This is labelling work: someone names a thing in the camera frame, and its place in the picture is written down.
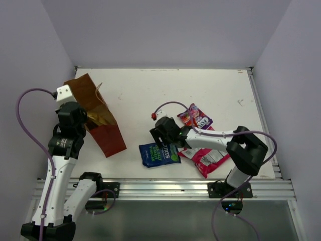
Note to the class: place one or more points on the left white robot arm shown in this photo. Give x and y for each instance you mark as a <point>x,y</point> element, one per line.
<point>55,217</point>

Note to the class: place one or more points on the pink foil snack bag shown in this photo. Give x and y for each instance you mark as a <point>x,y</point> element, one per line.
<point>205,160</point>

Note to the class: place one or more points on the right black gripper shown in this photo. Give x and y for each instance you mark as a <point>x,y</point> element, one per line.
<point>156,134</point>

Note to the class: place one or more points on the blue Burts crisps bag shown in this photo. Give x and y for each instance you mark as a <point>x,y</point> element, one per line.
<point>154,156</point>

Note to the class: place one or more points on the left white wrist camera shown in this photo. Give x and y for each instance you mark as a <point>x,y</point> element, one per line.
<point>64,95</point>

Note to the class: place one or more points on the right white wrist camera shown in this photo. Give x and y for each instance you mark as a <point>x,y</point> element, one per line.
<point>159,115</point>

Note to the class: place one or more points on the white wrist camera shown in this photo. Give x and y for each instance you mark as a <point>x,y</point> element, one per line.
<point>159,115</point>
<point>64,95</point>

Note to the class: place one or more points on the red paper bag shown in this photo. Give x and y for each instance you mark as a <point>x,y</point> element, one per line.
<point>101,123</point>

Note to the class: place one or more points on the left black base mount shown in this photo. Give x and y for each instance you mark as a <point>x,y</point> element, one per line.
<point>108,190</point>

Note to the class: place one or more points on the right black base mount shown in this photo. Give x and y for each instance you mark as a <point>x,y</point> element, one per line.
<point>219,189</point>

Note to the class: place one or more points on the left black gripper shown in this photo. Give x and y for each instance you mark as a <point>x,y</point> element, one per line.
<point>84,117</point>

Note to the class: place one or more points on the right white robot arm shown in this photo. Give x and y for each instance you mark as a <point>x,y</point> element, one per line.
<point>245,149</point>

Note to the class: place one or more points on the purple candy packet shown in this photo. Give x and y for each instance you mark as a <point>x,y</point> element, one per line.
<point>199,118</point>

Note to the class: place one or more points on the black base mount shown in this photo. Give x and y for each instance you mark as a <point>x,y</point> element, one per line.
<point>219,189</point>
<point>108,190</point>

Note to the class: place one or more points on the aluminium right side rail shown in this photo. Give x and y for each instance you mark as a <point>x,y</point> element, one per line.
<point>273,161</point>

